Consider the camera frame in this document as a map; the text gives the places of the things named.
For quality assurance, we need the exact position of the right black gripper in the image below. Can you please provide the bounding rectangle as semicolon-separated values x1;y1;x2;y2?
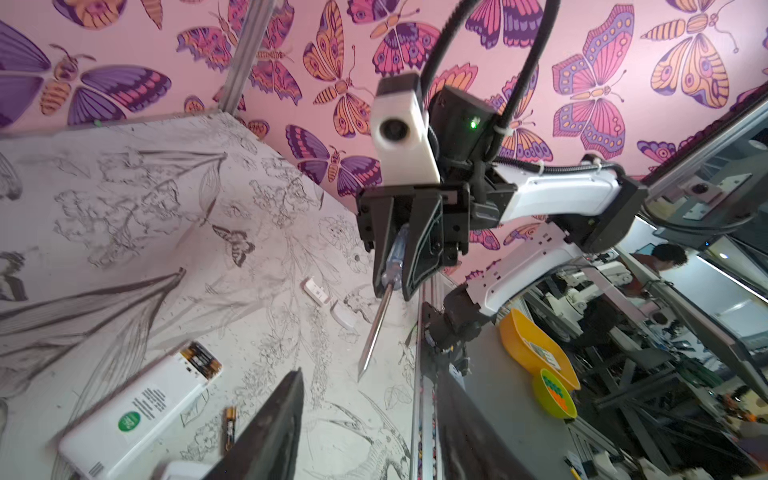
357;86;501;301

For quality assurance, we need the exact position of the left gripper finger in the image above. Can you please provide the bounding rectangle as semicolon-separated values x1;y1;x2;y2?
204;370;304;480

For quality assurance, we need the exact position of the clear handle screwdriver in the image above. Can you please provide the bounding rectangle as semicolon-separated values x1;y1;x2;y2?
358;224;409;381

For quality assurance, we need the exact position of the white remote with display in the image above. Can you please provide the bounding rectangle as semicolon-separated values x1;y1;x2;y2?
157;460;213;480

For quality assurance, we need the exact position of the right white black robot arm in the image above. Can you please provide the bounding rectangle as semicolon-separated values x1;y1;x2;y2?
357;75;647;350

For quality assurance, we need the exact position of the upper battery in remote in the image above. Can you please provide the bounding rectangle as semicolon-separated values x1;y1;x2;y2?
180;341;223;380

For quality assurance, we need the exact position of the white battery cover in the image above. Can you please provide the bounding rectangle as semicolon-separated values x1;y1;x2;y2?
330;300;358;332
302;278;331;307

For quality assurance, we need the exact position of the yellow plastic tub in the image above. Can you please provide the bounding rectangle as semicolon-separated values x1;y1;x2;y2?
498;309;581;392

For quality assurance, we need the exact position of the green bowl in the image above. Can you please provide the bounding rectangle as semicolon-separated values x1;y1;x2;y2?
532;368;578;421

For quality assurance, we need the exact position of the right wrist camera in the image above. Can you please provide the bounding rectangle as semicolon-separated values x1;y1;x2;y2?
371;72;440;186

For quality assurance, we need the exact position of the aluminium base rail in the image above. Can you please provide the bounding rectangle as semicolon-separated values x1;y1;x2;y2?
410;280;442;480

